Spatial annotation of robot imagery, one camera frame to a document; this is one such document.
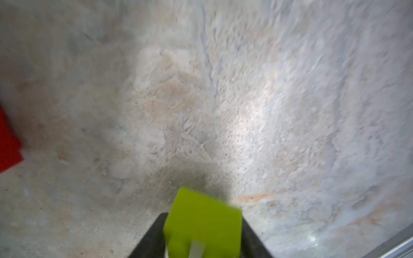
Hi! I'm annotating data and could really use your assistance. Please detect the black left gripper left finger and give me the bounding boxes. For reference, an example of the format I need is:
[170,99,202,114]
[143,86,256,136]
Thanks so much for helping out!
[128,212,168,258]

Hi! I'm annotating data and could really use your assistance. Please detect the metal corner frame post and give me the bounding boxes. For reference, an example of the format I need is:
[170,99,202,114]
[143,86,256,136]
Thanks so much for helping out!
[363,224,413,258]

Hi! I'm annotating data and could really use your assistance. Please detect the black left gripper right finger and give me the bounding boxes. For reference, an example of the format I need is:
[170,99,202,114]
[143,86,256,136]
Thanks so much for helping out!
[240,218,273,258]

